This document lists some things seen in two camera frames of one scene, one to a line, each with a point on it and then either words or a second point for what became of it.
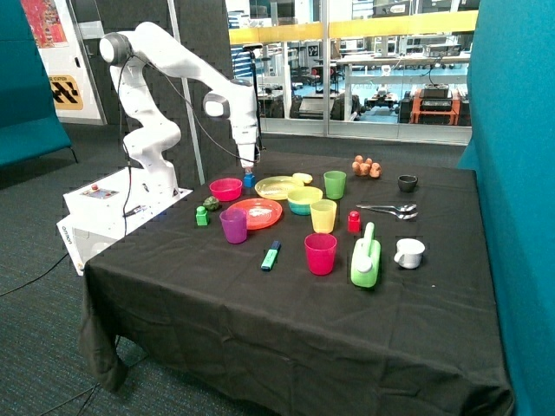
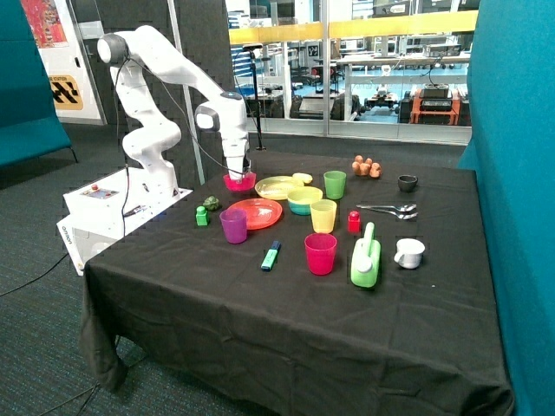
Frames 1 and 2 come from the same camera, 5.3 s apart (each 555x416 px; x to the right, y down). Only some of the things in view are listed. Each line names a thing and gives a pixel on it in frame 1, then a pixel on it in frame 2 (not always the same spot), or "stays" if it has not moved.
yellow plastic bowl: (304, 195) stays
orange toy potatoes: (366, 167) stays
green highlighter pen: (270, 256) stays
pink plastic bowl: (226, 189) -> (244, 185)
